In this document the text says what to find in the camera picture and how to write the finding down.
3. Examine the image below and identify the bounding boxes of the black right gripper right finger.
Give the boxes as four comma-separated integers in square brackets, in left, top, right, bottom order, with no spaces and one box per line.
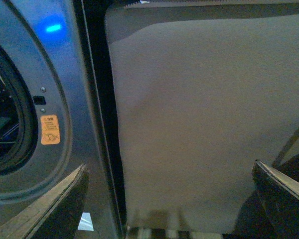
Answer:
[252,160,299,239]

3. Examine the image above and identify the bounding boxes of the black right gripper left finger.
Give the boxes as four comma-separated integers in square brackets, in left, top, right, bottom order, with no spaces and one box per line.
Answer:
[0,164,89,239]

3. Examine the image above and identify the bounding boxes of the grey front-load washing machine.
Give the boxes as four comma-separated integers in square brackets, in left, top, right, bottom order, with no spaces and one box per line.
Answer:
[0,0,125,239]

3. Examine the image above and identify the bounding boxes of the silver tape patch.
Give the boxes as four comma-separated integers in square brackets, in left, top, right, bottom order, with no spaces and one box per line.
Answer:
[77,212,94,232]

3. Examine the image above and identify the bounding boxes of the orange warning sticker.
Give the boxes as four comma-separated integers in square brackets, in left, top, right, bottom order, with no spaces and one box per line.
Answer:
[40,115,60,145]

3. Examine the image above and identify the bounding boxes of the steel washer drum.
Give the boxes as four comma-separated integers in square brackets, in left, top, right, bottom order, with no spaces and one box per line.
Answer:
[0,65,19,158]

